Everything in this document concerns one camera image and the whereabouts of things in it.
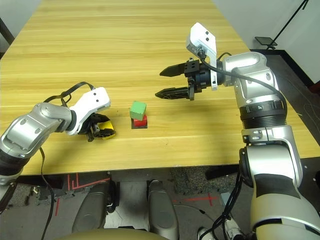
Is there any grey robot foot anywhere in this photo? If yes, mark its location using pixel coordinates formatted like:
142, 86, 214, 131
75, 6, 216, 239
146, 179, 180, 240
71, 183, 111, 235

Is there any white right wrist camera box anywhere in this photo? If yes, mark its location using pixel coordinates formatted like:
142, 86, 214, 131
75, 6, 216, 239
185, 22, 219, 92

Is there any grey robot right foot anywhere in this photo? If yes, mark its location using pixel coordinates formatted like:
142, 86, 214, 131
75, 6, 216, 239
146, 179, 180, 240

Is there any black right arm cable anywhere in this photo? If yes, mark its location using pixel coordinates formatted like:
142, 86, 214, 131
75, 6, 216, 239
196, 46, 280, 240

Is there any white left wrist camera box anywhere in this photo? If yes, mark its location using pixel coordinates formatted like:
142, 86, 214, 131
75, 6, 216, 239
65, 86, 112, 136

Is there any bystander white sneaker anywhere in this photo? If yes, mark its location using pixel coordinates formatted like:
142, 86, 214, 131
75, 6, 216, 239
196, 226, 214, 240
223, 217, 244, 240

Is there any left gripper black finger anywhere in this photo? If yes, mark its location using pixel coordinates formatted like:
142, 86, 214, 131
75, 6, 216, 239
94, 128, 118, 140
95, 113, 111, 123

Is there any tan robot torso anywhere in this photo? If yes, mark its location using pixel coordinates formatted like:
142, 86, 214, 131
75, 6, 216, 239
53, 227, 166, 240

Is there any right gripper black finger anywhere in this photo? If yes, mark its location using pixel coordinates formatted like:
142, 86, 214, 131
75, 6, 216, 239
154, 86, 191, 101
159, 62, 188, 78

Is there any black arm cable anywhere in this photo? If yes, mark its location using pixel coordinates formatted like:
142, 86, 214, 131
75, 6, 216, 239
39, 80, 95, 240
196, 46, 280, 240

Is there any grey robot left foot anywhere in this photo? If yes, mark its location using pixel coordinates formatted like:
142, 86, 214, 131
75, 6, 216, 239
71, 183, 111, 235

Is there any black square pad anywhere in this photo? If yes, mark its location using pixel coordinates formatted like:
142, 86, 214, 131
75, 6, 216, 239
131, 116, 149, 130

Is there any black stand with tray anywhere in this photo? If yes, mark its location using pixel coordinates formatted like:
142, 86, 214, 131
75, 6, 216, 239
254, 0, 310, 51

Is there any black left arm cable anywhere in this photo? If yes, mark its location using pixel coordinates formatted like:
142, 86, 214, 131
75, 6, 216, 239
39, 80, 95, 240

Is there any green wooden block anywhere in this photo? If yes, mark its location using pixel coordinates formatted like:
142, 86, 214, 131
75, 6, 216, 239
129, 100, 148, 121

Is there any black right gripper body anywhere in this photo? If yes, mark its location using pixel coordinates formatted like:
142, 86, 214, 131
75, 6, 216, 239
183, 58, 213, 102

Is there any yellow wooden block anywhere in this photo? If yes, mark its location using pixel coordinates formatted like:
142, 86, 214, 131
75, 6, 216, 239
97, 120, 117, 139

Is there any red wooden block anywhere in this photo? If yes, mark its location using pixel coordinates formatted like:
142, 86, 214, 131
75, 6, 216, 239
132, 114, 149, 128

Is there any small blue grey box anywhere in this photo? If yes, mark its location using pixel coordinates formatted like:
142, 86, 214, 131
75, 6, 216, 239
219, 191, 233, 204

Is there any wooden side table black frame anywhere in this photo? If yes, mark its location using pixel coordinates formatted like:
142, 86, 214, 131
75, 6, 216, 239
0, 16, 15, 59

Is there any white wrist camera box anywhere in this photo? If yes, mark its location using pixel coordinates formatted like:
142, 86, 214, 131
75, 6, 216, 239
65, 86, 112, 136
185, 22, 219, 92

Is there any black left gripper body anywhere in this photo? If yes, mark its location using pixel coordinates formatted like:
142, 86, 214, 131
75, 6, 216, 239
80, 113, 100, 143

